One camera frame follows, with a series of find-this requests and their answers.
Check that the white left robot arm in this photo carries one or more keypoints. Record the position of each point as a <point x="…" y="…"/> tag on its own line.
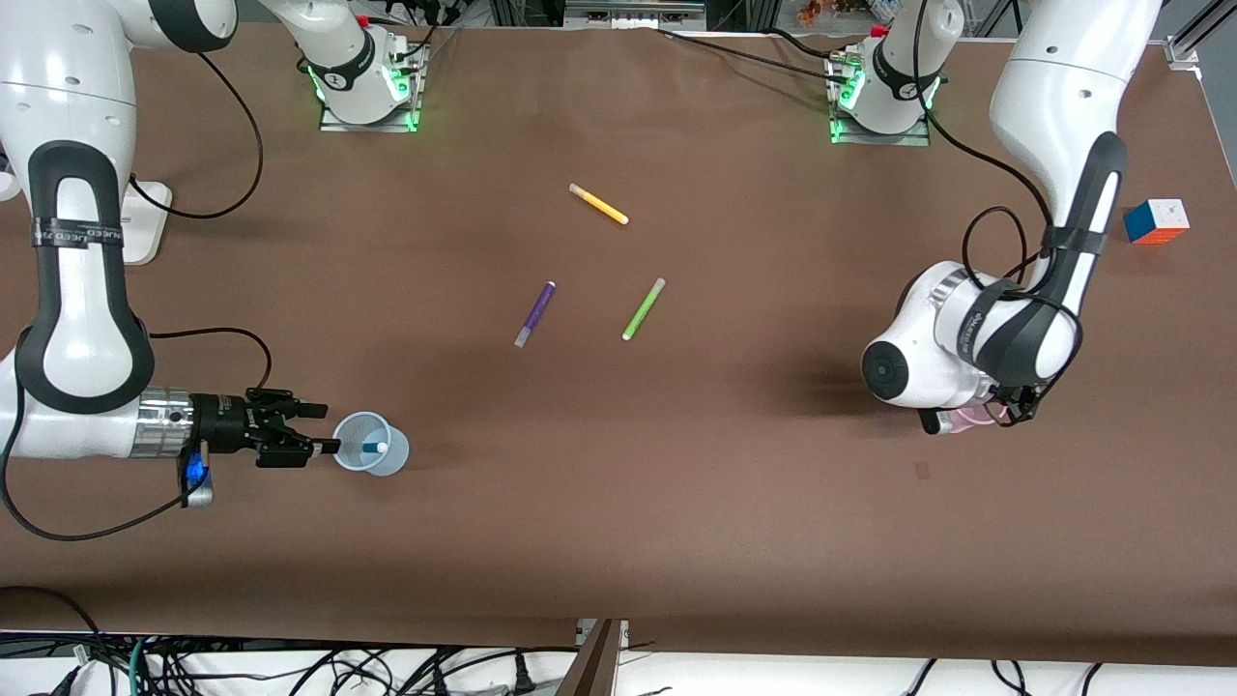
<point x="1053" y="97"/>

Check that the white lamp base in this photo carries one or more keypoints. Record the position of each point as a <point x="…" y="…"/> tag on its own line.
<point x="152" y="237"/>

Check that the brown table leg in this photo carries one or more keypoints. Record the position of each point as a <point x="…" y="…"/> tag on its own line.
<point x="589" y="672"/>

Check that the white lamp head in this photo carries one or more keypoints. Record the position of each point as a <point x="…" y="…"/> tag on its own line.
<point x="8" y="188"/>

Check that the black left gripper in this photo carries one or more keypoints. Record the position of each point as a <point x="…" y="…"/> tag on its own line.
<point x="1026" y="395"/>

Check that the yellow marker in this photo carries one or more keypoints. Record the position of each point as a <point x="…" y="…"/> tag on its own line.
<point x="599" y="205"/>

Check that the green marker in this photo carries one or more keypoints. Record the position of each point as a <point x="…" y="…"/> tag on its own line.
<point x="643" y="309"/>

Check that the aluminium frame profile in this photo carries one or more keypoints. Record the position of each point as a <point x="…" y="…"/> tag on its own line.
<point x="1184" y="46"/>

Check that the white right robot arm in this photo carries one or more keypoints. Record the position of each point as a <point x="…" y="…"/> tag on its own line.
<point x="68" y="97"/>

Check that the purple marker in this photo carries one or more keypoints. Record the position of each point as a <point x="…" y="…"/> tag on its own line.
<point x="536" y="311"/>

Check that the white table bracket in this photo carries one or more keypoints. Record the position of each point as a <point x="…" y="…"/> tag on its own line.
<point x="618" y="630"/>

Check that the grey metal box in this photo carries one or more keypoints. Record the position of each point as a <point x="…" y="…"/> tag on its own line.
<point x="633" y="12"/>

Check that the colourful puzzle cube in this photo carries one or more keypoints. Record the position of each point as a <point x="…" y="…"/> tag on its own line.
<point x="1155" y="222"/>

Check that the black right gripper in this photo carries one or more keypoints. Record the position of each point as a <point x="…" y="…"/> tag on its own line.
<point x="220" y="423"/>

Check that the blue mesh cup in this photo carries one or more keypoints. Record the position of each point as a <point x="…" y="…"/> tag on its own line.
<point x="387" y="462"/>

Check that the pink mesh cup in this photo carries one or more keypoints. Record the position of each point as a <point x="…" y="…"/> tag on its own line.
<point x="971" y="420"/>

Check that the black power plug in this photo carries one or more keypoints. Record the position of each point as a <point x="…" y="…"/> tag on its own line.
<point x="523" y="681"/>

